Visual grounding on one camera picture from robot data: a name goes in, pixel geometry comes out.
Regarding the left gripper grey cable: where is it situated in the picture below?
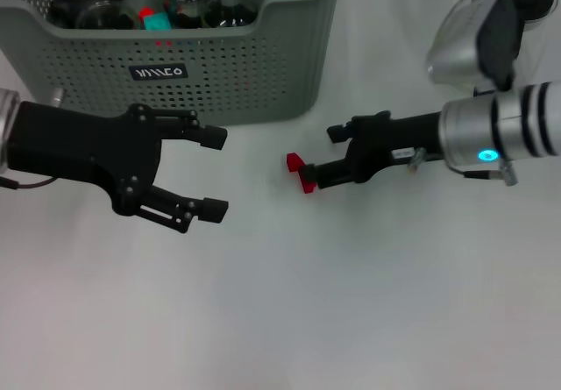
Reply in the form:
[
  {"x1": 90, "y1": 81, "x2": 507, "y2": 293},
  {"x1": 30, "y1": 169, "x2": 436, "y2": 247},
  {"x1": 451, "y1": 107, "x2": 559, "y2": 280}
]
[{"x1": 0, "y1": 174, "x2": 59, "y2": 190}]

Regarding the teal square plate brick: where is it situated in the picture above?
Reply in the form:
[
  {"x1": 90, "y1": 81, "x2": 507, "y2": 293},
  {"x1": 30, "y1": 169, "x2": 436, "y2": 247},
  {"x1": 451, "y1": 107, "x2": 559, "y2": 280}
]
[{"x1": 143, "y1": 12, "x2": 172, "y2": 32}]

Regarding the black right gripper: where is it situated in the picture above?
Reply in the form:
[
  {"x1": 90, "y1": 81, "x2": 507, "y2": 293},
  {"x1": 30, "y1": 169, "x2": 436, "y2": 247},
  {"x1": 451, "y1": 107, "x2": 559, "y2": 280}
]
[{"x1": 300, "y1": 110, "x2": 447, "y2": 191}]

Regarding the right gripper silver cable plug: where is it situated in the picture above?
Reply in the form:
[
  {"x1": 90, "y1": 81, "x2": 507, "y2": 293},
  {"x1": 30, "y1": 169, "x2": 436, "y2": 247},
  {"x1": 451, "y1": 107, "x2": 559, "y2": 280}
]
[{"x1": 405, "y1": 146, "x2": 521, "y2": 188}]

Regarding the grey-green perforated storage bin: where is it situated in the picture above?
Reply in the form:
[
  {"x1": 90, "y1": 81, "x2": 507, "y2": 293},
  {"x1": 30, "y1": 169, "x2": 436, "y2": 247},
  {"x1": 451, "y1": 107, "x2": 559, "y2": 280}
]
[{"x1": 0, "y1": 0, "x2": 352, "y2": 127}]

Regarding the dark red brick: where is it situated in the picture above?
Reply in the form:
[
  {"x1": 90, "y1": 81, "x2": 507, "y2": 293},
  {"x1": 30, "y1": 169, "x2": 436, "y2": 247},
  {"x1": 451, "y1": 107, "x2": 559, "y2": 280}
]
[{"x1": 286, "y1": 152, "x2": 317, "y2": 195}]

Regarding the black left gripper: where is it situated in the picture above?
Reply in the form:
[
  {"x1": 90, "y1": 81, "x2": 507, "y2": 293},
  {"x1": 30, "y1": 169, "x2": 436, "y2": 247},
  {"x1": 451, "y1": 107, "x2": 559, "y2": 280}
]
[{"x1": 7, "y1": 100, "x2": 230, "y2": 236}]

